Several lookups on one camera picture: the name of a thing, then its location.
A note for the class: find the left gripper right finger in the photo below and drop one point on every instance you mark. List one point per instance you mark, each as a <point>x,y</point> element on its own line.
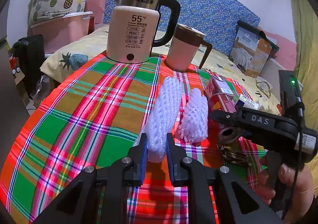
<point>177,173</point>

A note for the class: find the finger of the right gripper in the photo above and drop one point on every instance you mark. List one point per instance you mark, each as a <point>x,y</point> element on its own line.
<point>227,118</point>

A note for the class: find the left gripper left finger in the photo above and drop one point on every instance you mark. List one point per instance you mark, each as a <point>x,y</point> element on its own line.
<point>134,175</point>

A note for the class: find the red soda can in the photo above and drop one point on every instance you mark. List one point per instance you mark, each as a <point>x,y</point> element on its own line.
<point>221,108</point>

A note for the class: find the long white foam net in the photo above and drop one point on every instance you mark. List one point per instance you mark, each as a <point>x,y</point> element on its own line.
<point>162,118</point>

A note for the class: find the red snack box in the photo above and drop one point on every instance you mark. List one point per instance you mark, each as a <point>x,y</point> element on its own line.
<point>216,85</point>

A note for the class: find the short white foam net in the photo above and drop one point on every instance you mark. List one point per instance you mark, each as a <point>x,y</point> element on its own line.
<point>193,125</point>

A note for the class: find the white panel board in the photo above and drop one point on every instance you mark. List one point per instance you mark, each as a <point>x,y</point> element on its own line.
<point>270,73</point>

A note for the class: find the red plaid tablecloth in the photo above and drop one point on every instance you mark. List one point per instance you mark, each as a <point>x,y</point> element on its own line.
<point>93,118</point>

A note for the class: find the cardboard bedding box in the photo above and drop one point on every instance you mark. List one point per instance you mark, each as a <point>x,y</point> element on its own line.
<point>251,49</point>

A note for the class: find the pink brown mug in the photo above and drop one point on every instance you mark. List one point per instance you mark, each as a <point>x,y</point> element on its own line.
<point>184,45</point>

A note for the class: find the olive yellow curtain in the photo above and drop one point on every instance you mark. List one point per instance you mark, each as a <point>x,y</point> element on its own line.
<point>305,28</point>

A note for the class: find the pink electric kettle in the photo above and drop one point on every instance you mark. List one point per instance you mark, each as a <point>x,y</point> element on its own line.
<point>133,26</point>

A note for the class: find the pink plastic tub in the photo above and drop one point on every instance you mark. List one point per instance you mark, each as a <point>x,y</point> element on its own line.
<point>61,31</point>

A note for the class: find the black bag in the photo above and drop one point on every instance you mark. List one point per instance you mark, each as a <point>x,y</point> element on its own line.
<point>31,55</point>

